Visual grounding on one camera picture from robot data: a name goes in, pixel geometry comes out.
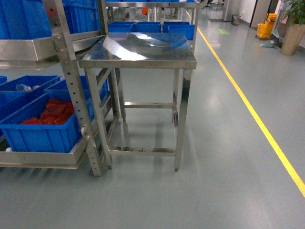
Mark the steel shelf rack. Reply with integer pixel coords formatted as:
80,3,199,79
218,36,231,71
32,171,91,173
0,0,115,176

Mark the blue bin with red parts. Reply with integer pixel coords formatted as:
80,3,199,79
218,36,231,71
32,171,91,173
0,80,81,153

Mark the stainless steel side table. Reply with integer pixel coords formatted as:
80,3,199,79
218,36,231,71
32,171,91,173
79,33,198,177

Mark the yellow mop bucket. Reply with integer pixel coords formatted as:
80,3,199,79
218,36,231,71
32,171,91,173
256,13,277,40

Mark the blue storage bin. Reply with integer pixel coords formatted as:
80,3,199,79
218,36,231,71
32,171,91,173
0,75,61,120

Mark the potted plant in gold pot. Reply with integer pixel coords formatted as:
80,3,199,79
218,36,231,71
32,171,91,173
280,0,305,56

